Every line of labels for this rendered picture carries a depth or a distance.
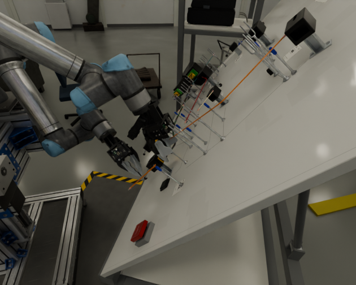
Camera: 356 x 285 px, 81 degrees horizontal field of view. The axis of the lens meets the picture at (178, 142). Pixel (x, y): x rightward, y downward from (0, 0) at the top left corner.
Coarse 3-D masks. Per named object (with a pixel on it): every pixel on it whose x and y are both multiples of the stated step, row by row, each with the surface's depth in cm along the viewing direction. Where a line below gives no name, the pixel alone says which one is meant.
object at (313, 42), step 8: (304, 8) 43; (296, 16) 44; (304, 16) 41; (312, 16) 44; (288, 24) 45; (296, 24) 42; (304, 24) 43; (312, 24) 42; (288, 32) 43; (296, 32) 45; (304, 32) 43; (312, 32) 42; (296, 40) 44; (304, 40) 45; (312, 40) 46; (320, 40) 45; (312, 48) 46; (320, 48) 46; (312, 56) 46
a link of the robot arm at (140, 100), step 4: (144, 88) 64; (140, 92) 59; (144, 92) 60; (136, 96) 59; (140, 96) 59; (144, 96) 60; (148, 96) 61; (124, 100) 60; (128, 100) 59; (132, 100) 59; (136, 100) 59; (140, 100) 60; (144, 100) 60; (148, 100) 61; (128, 104) 60; (132, 104) 60; (136, 104) 60; (140, 104) 60; (144, 104) 60; (148, 104) 62; (128, 108) 63; (132, 108) 61; (136, 108) 60; (140, 108) 61
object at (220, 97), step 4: (220, 84) 79; (212, 88) 75; (216, 88) 75; (212, 92) 73; (216, 92) 74; (220, 92) 76; (212, 96) 77; (216, 96) 74; (220, 96) 76; (212, 100) 76; (216, 100) 77; (220, 100) 78; (224, 100) 76; (228, 100) 75; (220, 104) 77; (224, 104) 76
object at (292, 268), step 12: (276, 204) 82; (276, 216) 80; (288, 216) 77; (288, 228) 73; (288, 240) 70; (288, 252) 67; (300, 252) 62; (288, 264) 64; (288, 276) 62; (300, 276) 61
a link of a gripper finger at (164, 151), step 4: (156, 144) 68; (160, 144) 68; (160, 148) 68; (164, 148) 68; (168, 148) 67; (160, 152) 69; (164, 152) 69; (168, 152) 68; (160, 156) 69; (164, 156) 70; (164, 160) 71
